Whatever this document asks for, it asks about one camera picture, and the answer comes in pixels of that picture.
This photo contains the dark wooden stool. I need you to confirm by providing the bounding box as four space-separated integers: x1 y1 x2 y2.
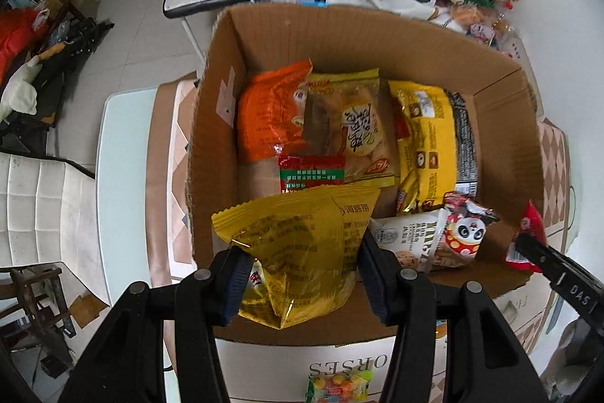
0 264 79 380

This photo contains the brown cardboard scrap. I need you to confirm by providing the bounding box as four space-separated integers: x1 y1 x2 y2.
68 294 109 328

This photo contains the shiny yellow snack packet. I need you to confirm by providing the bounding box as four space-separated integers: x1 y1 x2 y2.
211 185 381 330

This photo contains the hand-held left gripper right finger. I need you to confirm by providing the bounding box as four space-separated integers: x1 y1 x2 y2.
359 234 550 403

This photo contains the cardboard box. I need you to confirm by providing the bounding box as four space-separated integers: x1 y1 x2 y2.
186 4 545 344

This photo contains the white cookie packet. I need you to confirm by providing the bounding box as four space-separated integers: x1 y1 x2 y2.
368 209 454 274

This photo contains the yellow bread packet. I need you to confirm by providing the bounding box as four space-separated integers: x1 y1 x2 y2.
302 68 399 189

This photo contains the red plastic bag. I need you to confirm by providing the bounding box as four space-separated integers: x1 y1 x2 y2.
0 9 50 76

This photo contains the colourful candy packet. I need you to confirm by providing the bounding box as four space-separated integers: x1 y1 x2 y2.
306 375 371 403

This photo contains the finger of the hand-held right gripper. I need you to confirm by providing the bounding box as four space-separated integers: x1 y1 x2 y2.
513 233 562 286

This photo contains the small red snack packet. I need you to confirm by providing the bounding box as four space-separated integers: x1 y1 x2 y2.
504 201 548 274

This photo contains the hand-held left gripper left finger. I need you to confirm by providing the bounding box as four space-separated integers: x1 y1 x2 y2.
57 248 254 403

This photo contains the orange snack packet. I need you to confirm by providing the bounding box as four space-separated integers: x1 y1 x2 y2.
236 58 313 163

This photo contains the red green sachet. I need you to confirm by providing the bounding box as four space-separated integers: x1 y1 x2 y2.
277 155 347 195

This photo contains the large yellow black packet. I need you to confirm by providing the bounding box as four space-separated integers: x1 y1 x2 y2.
388 79 482 215

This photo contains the panda print snack packet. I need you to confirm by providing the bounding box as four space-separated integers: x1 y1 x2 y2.
427 191 501 269

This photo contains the cream cloth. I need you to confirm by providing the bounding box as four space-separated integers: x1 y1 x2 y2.
0 58 43 120

